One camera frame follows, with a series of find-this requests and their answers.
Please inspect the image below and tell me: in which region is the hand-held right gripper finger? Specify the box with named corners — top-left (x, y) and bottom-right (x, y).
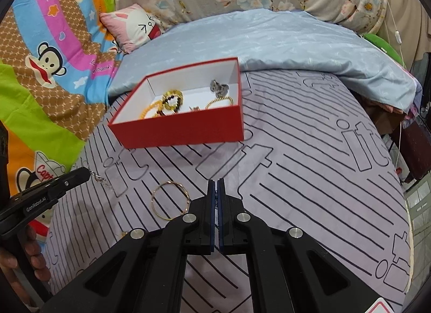
top-left (39, 178), bottom-right (216, 313)
top-left (217, 178), bottom-right (388, 313)

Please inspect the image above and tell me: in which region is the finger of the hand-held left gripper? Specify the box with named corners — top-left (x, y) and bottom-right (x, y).
top-left (44, 167), bottom-right (92, 196)

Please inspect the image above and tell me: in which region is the silver chain necklace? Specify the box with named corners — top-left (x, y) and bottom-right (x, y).
top-left (88, 170), bottom-right (113, 190)

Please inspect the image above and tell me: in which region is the thin gold bangle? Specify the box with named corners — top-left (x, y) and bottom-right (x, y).
top-left (150, 181), bottom-right (192, 222)

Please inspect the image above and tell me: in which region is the red cardboard box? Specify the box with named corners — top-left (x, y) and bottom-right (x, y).
top-left (108, 57), bottom-right (245, 149)

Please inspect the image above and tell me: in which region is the orange yellow bead bracelet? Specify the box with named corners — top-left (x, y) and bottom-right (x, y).
top-left (139, 101), bottom-right (169, 120)

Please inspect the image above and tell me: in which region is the yellow crystal bracelet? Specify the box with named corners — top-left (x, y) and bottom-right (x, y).
top-left (162, 90), bottom-right (185, 115)

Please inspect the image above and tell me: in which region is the gold beaded bracelet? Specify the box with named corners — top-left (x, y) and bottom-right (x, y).
top-left (205, 97), bottom-right (234, 109)

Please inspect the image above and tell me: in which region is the silver metal watch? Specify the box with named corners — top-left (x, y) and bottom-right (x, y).
top-left (209, 79), bottom-right (231, 98)

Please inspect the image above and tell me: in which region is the person's left hand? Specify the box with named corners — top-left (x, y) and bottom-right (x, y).
top-left (0, 224), bottom-right (52, 300)

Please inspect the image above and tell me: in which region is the grey striped bed sheet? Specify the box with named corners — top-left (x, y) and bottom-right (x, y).
top-left (40, 67), bottom-right (415, 313)

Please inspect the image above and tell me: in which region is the monkey printed blanket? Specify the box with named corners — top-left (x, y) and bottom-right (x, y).
top-left (0, 0), bottom-right (123, 243)

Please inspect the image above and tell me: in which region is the pink cartoon pillow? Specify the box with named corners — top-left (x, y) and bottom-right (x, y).
top-left (99, 4), bottom-right (165, 54)

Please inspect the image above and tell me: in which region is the red white card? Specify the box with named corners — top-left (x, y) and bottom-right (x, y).
top-left (362, 297), bottom-right (396, 313)

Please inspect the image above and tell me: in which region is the light blue quilt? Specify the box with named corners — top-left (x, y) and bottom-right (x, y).
top-left (108, 8), bottom-right (416, 113)

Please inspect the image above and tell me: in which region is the dark red chair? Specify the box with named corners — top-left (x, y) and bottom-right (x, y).
top-left (401, 121), bottom-right (431, 182)

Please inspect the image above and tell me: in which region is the green plastic object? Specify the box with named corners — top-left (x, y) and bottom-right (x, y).
top-left (364, 32), bottom-right (405, 64)

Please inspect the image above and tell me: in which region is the beige hanging cloth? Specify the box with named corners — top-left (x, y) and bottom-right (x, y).
top-left (384, 0), bottom-right (431, 64)

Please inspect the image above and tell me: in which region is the white cable with switch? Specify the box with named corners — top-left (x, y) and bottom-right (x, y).
top-left (375, 0), bottom-right (405, 44)

